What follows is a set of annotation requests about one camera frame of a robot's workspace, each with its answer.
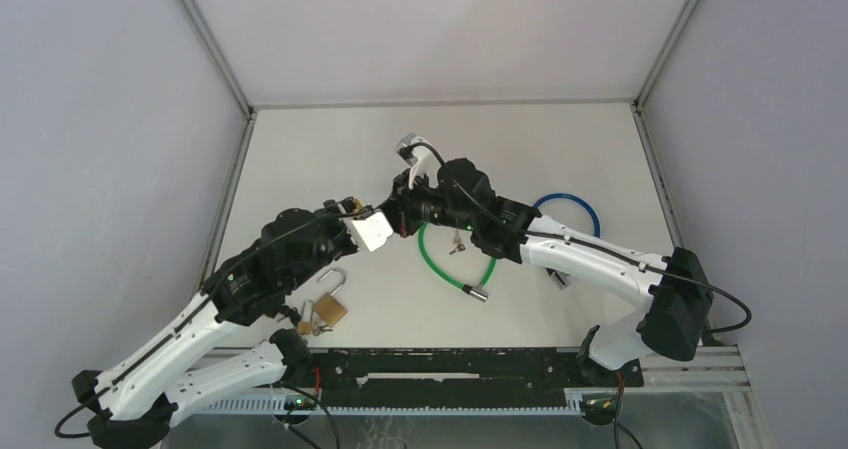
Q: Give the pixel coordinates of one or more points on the blue cable lock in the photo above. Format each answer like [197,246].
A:
[573,211]

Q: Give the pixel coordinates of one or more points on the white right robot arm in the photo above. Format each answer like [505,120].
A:
[669,294]

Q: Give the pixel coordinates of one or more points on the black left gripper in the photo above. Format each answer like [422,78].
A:
[345,206]

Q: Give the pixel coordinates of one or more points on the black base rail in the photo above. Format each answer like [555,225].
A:
[459,378]

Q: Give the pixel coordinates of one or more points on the orange black padlock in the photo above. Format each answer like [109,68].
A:
[288,313]

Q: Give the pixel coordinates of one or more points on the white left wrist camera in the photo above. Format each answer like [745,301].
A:
[370,233]

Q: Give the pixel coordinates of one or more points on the large brass padlock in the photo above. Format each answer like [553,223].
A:
[328,309]

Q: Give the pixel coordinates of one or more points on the green lock silver keys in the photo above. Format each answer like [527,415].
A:
[458,244]

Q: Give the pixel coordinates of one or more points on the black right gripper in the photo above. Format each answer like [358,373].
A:
[399,207]

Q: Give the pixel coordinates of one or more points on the small brass padlock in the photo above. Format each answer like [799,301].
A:
[305,325]

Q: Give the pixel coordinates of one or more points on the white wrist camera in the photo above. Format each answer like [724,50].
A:
[370,233]
[416,152]

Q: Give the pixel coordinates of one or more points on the green cable lock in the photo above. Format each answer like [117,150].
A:
[470,275]

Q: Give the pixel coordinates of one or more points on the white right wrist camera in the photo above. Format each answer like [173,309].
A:
[416,152]

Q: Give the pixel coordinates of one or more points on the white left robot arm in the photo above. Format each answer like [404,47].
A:
[136,403]

